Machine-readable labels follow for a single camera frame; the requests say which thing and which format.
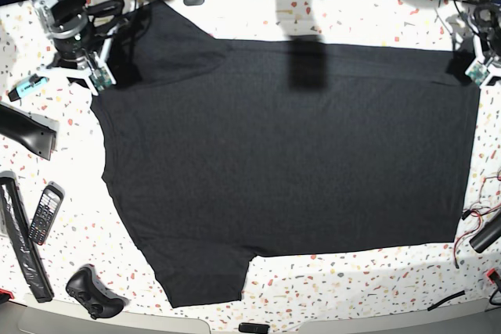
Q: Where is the small black box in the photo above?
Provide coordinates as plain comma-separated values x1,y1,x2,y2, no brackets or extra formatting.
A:
238,322,270,334

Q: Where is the black game controller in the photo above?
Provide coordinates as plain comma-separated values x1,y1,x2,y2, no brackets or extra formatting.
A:
66,267,124,320

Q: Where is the black cable tie strip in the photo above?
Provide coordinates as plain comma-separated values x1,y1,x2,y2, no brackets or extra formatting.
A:
427,290,466,311

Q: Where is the black T-shirt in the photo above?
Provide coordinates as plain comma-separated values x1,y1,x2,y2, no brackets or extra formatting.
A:
92,1,480,307

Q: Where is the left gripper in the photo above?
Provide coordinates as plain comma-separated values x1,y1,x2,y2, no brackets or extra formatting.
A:
465,36,500,88

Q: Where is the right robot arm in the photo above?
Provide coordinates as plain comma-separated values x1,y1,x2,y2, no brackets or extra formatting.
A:
30,0,124,95

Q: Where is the small red clip left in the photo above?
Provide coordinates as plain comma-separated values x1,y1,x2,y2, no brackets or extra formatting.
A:
0,289,14,304

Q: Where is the small red clip right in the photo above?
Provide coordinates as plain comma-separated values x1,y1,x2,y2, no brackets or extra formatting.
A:
486,268,501,288

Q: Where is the black TV remote control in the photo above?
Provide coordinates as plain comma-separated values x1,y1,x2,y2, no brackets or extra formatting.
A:
28,185,64,246

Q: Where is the black cylinder with wires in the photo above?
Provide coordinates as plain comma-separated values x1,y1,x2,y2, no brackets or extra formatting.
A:
470,214,501,253

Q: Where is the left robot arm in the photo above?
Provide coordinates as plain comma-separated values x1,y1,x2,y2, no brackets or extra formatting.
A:
465,2,500,88

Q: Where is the long black plastic bar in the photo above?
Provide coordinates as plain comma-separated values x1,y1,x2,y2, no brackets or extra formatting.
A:
1,177,54,303

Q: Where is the black curved plastic handle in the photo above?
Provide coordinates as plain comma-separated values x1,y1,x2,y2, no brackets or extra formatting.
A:
1,105,56,160

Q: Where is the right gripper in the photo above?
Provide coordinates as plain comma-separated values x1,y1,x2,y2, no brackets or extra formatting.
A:
37,26,117,94

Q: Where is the small red clip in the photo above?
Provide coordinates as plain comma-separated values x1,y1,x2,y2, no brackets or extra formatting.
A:
486,268,501,288
0,289,14,304

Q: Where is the light blue highlighter marker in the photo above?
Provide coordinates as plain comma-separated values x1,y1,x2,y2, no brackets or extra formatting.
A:
8,74,49,102

